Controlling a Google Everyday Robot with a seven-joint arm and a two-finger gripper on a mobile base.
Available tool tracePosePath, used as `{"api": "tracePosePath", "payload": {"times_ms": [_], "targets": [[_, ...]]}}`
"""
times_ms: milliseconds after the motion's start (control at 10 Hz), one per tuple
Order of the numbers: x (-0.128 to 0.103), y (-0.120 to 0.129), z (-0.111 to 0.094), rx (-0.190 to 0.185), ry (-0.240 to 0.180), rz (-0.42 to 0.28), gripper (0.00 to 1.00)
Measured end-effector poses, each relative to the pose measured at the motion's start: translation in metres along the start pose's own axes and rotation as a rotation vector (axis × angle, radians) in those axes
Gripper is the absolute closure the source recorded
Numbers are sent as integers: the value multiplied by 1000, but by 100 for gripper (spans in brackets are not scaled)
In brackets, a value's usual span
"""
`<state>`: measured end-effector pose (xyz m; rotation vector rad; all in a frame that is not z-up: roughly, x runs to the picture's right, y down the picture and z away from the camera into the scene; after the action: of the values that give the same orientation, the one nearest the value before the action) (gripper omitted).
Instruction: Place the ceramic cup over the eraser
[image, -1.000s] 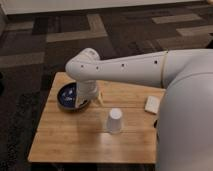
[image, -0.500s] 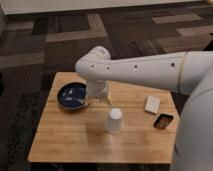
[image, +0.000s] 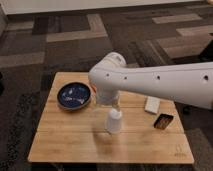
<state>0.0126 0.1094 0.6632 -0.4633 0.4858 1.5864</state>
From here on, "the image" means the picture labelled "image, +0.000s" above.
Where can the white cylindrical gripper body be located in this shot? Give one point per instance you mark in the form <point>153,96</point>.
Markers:
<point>107,98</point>

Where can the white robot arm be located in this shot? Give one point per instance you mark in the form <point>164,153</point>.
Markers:
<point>190,84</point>

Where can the white eraser block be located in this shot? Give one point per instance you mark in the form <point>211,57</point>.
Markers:
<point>152,105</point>

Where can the orange toy carrot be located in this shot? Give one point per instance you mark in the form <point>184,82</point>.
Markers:
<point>93,88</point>

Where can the dark blue bowl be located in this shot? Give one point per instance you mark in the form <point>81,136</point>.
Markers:
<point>73,96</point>

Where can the wooden folding table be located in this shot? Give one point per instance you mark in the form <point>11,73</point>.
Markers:
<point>80,136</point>

